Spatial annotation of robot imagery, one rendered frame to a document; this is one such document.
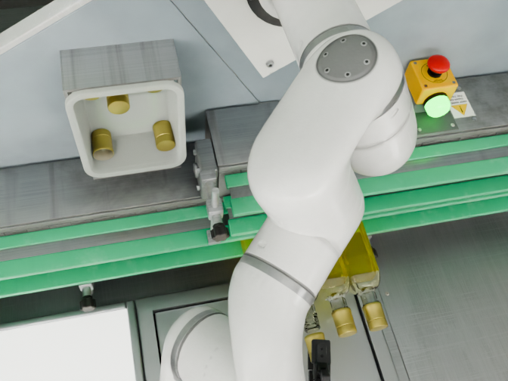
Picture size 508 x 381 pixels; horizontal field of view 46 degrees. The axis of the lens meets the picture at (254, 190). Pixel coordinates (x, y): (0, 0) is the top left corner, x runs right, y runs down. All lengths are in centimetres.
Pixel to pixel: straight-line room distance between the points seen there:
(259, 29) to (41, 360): 72
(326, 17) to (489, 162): 55
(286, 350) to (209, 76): 58
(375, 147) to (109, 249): 60
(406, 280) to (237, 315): 81
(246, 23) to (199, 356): 46
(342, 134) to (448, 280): 88
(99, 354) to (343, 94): 79
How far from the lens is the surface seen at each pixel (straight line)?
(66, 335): 122
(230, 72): 104
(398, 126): 61
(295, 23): 74
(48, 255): 110
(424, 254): 138
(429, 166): 113
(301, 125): 54
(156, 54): 94
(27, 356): 122
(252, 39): 89
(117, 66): 92
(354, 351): 122
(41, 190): 115
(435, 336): 132
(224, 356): 63
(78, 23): 92
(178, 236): 109
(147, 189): 112
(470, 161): 117
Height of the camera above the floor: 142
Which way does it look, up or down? 29 degrees down
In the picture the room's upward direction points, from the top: 166 degrees clockwise
